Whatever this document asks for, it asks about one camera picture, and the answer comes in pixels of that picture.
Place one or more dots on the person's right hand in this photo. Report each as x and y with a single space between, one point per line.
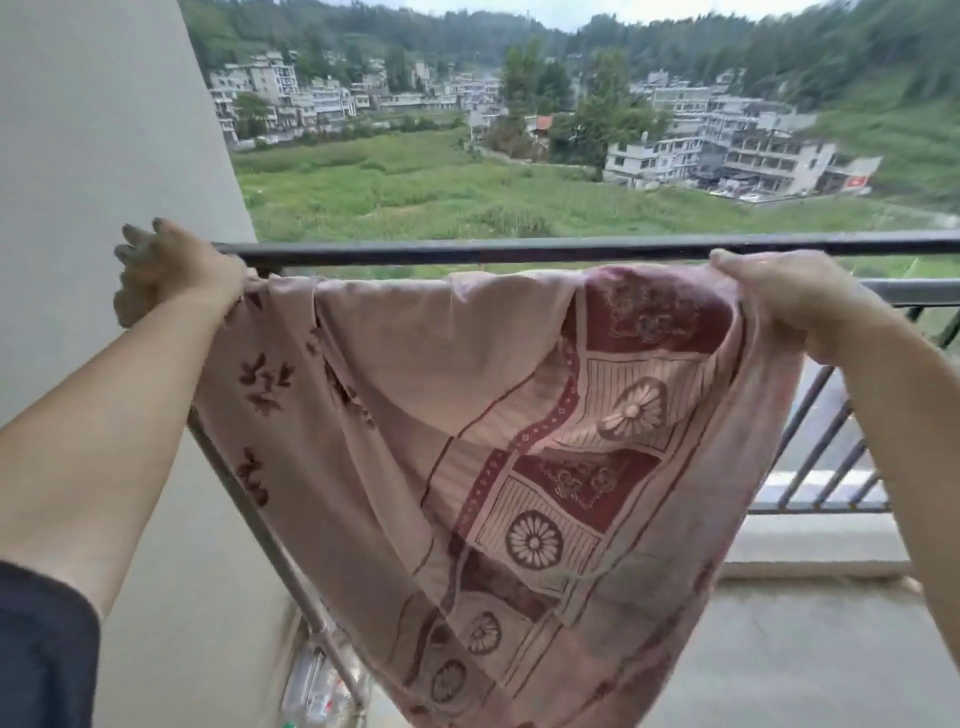
795 296

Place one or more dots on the person's left hand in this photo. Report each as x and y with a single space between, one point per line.
176 270

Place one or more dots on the person's left fingers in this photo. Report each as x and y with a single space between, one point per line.
139 244

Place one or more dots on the person's right thumb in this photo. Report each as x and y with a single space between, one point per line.
739 262

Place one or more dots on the pink floral patterned cloth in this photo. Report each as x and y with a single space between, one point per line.
480 480

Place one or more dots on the person's left forearm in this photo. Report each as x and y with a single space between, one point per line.
97 457

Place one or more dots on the person's right forearm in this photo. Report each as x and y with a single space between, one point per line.
911 442

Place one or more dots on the white multi-storey building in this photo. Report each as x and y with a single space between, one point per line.
742 146

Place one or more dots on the dark green tree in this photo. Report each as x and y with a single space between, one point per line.
592 109

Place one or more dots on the black metal balcony railing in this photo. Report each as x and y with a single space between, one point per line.
525 250

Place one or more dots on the cluster of white village buildings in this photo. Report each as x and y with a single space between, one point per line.
337 94

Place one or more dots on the dark blue sleeve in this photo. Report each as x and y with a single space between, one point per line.
41 652

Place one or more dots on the clear plastic bag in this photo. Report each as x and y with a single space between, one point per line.
315 682

